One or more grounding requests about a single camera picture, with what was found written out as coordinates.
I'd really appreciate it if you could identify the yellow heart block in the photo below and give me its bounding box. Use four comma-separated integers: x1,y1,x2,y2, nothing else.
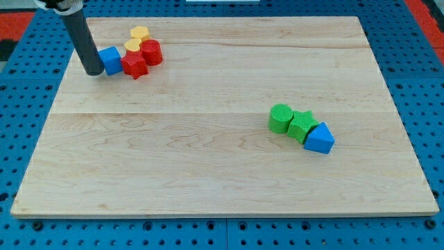
123,38,142,52

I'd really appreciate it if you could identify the light wooden board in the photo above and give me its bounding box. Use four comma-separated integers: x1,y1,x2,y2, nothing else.
10,16,439,219

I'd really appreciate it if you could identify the blue cube block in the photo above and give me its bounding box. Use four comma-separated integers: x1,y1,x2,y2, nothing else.
99,47,123,76

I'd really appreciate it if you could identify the yellow hexagon block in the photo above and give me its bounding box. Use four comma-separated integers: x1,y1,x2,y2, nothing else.
130,26,151,42

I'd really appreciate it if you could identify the dark grey cylindrical pointer rod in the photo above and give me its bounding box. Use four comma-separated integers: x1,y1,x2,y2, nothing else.
61,10,105,76

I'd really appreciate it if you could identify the red star block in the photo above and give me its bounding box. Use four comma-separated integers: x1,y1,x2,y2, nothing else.
121,50,148,80

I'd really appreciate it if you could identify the green cylinder block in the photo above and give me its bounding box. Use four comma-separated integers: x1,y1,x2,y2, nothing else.
268,103,293,134

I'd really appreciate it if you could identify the green star block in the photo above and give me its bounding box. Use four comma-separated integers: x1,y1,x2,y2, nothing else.
287,110,319,144

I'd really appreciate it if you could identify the blue triangle block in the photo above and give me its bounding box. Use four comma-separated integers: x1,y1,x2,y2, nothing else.
304,122,335,154

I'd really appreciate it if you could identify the white rod mount collar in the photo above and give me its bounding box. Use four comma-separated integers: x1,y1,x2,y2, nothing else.
34,0,83,16

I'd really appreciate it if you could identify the red cylinder block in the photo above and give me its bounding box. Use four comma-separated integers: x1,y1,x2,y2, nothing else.
140,39,163,66

